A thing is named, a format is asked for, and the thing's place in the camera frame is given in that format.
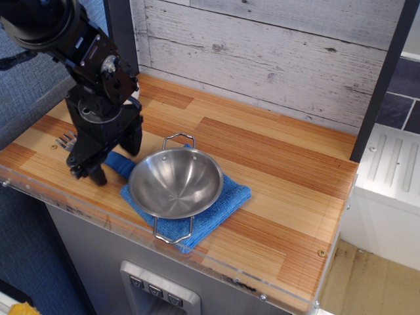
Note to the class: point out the dark left frame post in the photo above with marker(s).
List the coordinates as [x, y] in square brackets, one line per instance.
[120, 28]

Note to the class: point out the dark right frame post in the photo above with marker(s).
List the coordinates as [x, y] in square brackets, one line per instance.
[397, 43]

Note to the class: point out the clear acrylic edge guard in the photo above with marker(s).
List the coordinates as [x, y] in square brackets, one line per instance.
[268, 257]

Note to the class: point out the dark frame post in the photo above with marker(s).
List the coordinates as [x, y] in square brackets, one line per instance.
[120, 28]
[397, 43]

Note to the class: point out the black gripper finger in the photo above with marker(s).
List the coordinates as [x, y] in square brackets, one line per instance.
[97, 175]
[132, 138]

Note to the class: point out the white ridged sink drainboard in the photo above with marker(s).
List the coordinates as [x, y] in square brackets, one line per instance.
[389, 168]

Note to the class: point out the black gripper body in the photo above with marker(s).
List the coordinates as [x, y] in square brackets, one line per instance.
[96, 135]

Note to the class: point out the white mushroom shaped toy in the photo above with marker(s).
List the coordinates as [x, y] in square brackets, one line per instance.
[136, 93]

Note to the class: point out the yellow black object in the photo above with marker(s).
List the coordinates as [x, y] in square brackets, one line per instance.
[23, 309]

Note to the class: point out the blue folded cloth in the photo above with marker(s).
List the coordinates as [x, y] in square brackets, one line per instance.
[232, 197]

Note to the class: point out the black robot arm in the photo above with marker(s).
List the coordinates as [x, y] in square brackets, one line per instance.
[63, 30]

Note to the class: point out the blue handled metal spork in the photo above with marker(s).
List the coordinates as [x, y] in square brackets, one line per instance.
[119, 163]

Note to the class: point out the silver button control panel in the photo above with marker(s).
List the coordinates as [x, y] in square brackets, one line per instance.
[150, 293]

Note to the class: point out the steel pan with wire handles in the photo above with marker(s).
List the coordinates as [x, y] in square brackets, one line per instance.
[177, 182]

